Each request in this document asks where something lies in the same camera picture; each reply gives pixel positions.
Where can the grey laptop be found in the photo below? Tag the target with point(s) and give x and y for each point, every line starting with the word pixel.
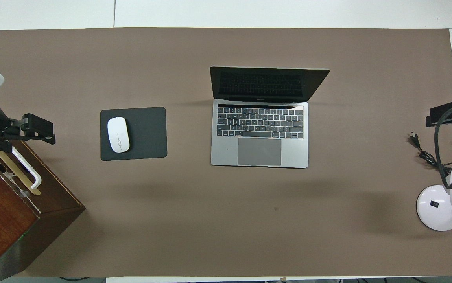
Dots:
pixel 259 151

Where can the white computer mouse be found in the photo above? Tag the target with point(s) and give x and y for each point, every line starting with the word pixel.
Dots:
pixel 118 134

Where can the white desk lamp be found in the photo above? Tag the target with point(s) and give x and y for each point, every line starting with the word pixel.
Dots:
pixel 436 208

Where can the black mouse pad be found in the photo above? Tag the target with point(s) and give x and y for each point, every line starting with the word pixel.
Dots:
pixel 147 133

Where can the brown table mat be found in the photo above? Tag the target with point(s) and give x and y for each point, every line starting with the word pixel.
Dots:
pixel 249 220

